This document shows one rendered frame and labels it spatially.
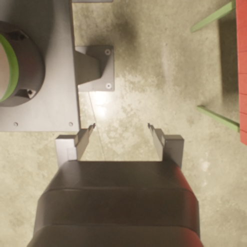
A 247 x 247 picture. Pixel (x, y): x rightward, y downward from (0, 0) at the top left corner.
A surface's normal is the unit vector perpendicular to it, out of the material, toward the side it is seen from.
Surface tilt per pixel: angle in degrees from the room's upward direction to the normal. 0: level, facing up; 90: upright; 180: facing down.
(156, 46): 0
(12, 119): 0
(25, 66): 77
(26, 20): 0
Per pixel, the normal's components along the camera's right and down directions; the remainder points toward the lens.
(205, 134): 0.00, 0.29
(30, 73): 0.91, 0.30
